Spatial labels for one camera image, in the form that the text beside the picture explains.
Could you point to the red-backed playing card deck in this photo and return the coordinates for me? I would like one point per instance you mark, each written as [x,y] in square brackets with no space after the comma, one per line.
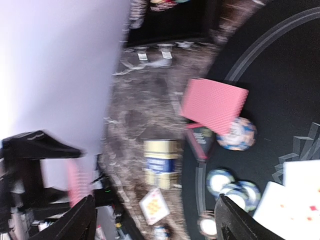
[79,182]

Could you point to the face-up ace of diamonds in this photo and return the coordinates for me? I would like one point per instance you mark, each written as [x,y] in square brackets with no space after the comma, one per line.
[288,214]

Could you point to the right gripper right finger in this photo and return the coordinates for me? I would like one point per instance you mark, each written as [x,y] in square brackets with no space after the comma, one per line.
[233,223]

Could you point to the face-up eight of diamonds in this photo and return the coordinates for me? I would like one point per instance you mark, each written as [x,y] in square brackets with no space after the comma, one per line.
[154,206]

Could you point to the white-blue chip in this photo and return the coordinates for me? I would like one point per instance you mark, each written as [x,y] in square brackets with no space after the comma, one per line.
[241,136]
[244,193]

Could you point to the red triangular dealer button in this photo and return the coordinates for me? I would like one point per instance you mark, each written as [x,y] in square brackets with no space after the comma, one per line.
[201,140]

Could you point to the round black poker mat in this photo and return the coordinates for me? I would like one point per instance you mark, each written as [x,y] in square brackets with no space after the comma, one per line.
[275,55]

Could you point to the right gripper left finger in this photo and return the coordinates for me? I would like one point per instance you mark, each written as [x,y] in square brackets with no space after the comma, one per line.
[78,223]

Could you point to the yellow card deck box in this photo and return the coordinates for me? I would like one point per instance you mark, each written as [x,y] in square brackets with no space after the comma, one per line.
[160,169]

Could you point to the dealt red-backed card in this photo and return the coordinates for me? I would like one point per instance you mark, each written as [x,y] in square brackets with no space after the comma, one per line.
[212,104]

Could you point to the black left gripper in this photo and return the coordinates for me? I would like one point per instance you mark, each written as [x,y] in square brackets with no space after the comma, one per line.
[22,155]

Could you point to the black poker chip case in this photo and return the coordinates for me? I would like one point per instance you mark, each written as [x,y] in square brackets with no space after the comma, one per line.
[161,22]

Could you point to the blue chip stack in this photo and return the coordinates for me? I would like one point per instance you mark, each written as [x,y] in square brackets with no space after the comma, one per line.
[161,232]

